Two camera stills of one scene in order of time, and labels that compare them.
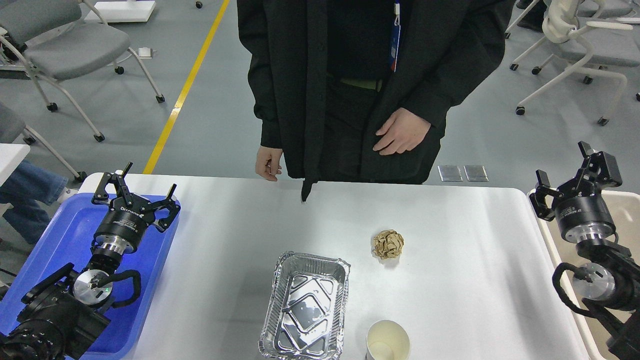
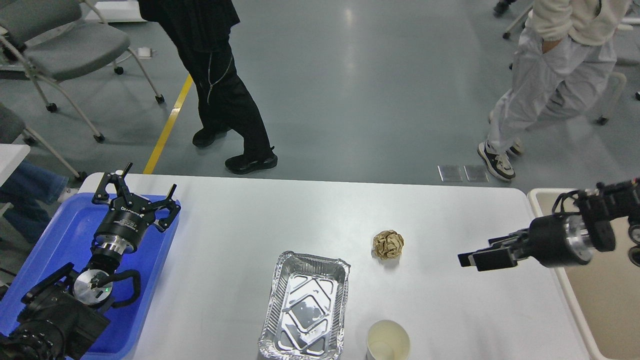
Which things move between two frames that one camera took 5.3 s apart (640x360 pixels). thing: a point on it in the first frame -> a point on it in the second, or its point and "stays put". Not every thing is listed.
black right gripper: x=583 y=215 -> x=554 y=241
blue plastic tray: x=65 y=236 stays put
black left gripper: x=122 y=230 stays put
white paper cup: x=386 y=340 stays put
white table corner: x=11 y=155 stays put
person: x=362 y=91 -> x=199 y=31
